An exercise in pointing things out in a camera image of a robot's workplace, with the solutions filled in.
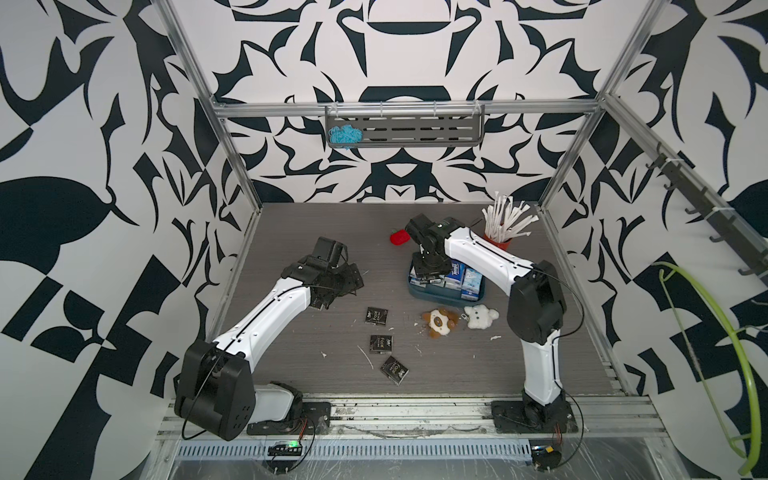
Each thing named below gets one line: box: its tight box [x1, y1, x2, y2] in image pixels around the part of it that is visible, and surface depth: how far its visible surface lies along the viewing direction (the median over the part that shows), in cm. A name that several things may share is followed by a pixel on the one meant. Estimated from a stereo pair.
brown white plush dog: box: [421, 306, 459, 339], surface depth 89 cm
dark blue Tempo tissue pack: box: [445, 260, 467, 291], surface depth 96 cm
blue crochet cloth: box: [328, 124, 364, 150], surface depth 93 cm
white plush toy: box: [464, 304, 500, 330], surface depth 90 cm
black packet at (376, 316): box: [365, 306, 389, 325], surface depth 91 cm
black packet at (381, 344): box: [369, 335, 394, 354], surface depth 86 cm
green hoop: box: [652, 262, 762, 475], surface depth 54 cm
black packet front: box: [380, 355, 410, 386], surface depth 81 cm
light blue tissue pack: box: [460, 266, 483, 301], surface depth 94 cm
